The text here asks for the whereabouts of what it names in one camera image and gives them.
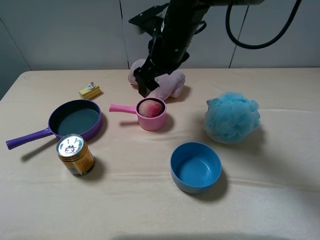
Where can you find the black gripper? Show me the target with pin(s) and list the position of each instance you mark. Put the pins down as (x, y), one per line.
(168, 48)

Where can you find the red peach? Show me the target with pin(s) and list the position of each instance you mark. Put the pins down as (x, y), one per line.
(150, 108)

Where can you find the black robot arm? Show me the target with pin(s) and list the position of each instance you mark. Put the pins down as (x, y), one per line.
(225, 2)

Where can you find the pink rolled towel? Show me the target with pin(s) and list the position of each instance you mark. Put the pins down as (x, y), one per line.
(170, 85)

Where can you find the pink saucepan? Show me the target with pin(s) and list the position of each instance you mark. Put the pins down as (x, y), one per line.
(149, 124)

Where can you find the yellow toy cake slice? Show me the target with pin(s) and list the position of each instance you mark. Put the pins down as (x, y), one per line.
(90, 92)

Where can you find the purple frying pan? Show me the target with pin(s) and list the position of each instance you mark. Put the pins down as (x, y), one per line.
(81, 117)

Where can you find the blue mesh bath sponge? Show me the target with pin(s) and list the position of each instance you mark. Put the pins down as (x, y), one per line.
(231, 117)

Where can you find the blue plastic bowl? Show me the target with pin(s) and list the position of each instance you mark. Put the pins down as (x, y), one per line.
(195, 167)

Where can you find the yellow beverage can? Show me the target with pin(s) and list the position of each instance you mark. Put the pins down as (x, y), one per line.
(74, 153)

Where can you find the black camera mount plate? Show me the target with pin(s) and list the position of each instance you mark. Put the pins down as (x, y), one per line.
(149, 20)

